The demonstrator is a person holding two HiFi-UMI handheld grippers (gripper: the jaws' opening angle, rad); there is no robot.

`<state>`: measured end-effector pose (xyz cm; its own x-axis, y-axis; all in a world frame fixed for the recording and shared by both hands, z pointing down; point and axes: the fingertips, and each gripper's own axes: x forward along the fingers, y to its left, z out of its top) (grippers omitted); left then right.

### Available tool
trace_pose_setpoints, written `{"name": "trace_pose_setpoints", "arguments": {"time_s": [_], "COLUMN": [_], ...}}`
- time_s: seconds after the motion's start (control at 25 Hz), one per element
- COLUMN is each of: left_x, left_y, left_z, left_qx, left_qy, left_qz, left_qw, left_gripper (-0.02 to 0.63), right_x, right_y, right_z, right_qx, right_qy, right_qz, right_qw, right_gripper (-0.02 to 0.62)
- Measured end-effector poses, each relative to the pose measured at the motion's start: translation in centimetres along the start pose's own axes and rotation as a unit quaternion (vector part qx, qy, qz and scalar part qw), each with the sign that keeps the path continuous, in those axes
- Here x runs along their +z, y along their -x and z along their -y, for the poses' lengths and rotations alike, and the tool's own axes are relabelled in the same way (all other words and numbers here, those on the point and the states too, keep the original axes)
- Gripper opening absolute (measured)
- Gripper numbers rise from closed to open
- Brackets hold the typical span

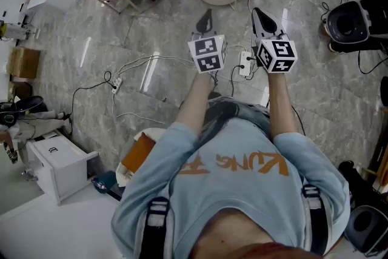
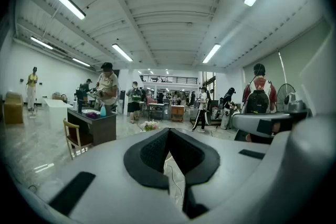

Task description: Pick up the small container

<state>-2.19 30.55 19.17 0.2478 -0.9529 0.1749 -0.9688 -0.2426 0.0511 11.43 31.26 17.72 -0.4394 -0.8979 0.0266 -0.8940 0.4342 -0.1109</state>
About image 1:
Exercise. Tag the orange cardboard box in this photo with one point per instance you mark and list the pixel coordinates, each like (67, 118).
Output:
(139, 154)

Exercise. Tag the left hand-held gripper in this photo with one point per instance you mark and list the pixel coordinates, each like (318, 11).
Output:
(207, 53)

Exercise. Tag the person's right forearm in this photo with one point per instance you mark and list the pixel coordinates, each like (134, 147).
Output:
(282, 106)

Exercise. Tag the white drawer cabinet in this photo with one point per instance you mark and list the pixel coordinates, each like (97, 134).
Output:
(60, 165)

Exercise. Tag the light blue printed t-shirt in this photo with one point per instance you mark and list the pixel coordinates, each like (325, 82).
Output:
(236, 191)

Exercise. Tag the person's left forearm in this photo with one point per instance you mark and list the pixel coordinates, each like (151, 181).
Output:
(195, 100)

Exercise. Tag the black bin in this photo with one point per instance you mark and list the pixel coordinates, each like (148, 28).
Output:
(30, 103)

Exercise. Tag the black headphones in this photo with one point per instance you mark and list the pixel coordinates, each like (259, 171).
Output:
(7, 116)

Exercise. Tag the small white power strip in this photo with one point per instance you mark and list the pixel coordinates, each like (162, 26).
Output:
(117, 85)

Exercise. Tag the blue bottle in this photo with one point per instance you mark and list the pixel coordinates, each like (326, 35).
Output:
(103, 183)

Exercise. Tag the black bag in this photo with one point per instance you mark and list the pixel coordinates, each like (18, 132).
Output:
(360, 185)

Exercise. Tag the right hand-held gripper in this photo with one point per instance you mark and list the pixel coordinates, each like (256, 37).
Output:
(277, 54)

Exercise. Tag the grey round appliance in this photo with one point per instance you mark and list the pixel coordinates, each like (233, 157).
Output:
(366, 229)

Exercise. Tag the black and white appliance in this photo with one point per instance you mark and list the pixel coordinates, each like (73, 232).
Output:
(348, 22)

